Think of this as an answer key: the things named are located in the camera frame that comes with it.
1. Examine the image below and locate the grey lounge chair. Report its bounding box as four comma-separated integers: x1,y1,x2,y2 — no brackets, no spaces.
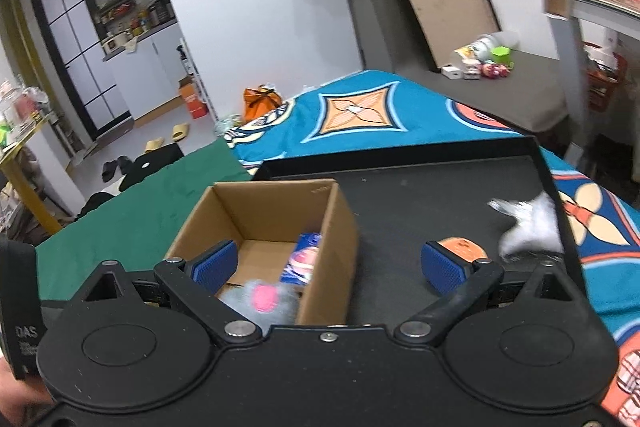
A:
332,0,571,132

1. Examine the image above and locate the white small appliance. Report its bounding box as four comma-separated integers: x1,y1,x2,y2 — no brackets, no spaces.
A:
101,34,131,55

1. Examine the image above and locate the orange carton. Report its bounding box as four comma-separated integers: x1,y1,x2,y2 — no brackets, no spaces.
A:
178,77,208,120

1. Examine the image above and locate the clear plastic bag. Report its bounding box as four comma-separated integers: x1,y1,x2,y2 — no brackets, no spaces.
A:
215,114,246,138

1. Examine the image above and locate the red basket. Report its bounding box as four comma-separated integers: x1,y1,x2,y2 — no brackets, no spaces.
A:
585,42,628,112

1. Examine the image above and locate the green cloth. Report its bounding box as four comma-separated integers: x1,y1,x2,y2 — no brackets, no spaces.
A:
35,139,253,303

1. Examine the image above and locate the black white cloth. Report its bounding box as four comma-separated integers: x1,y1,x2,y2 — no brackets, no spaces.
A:
80,189,123,220

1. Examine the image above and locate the black framed sliding door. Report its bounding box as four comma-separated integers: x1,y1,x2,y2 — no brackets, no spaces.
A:
30,0,135,142

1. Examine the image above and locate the person's left hand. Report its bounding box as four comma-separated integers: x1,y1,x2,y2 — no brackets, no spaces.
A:
0,357,53,415

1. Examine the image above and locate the black shallow tray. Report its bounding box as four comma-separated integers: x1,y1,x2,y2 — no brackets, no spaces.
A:
252,135,586,328

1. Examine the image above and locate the grey plush toy pink patch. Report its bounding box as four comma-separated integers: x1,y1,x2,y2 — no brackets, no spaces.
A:
218,279,306,327

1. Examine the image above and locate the orange soft toy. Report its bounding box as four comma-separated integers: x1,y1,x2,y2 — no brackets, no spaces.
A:
437,237,488,264

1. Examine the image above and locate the blue printed blanket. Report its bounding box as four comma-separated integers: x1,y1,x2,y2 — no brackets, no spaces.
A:
222,70,640,427

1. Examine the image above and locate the orange bag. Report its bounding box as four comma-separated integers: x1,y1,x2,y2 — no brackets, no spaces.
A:
243,84,283,124

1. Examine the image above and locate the black kitchen appliance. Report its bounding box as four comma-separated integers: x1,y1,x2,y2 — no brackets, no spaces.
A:
150,0,175,30

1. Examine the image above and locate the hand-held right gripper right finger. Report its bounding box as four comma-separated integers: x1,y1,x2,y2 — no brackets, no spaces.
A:
395,241,583,342

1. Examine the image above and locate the grey desk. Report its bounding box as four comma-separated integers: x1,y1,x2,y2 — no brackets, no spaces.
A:
542,0,640,158

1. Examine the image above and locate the white crinkled bag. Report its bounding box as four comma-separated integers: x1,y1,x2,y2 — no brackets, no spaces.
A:
487,192,566,260

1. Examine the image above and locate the brown cardboard box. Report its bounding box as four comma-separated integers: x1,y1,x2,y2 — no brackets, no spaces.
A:
164,178,360,327

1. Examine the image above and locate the white lower cabinet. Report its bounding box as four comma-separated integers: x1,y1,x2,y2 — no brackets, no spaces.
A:
102,19,193,118

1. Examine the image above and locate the white standing rack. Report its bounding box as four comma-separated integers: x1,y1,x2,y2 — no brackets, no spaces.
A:
176,38,216,120

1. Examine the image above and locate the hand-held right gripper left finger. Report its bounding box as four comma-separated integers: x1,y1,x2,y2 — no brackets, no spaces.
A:
72,239,263,340

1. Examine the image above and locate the yellow table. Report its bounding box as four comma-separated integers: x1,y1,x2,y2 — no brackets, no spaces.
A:
0,112,66,238

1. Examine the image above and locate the black laptop bag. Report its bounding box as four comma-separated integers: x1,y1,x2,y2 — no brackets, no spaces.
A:
120,144,186,192

